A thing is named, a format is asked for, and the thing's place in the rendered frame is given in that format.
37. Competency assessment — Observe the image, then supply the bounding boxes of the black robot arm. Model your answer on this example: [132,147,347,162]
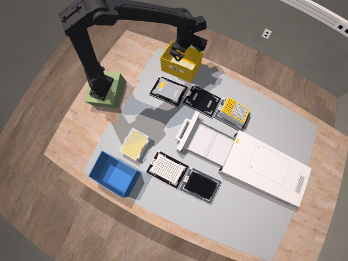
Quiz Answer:
[59,0,208,101]

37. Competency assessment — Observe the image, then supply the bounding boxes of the light grey bench mat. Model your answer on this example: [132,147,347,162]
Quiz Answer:
[83,48,318,261]

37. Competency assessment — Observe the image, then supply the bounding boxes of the yellow open-top bin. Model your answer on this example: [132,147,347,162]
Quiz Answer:
[160,41,203,83]

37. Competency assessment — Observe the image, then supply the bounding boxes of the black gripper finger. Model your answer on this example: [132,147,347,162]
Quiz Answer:
[170,53,185,62]

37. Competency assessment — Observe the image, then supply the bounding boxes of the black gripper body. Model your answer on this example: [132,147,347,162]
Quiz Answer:
[170,35,190,56]

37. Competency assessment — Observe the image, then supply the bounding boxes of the blue open-top bin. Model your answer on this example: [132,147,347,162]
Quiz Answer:
[88,151,141,198]

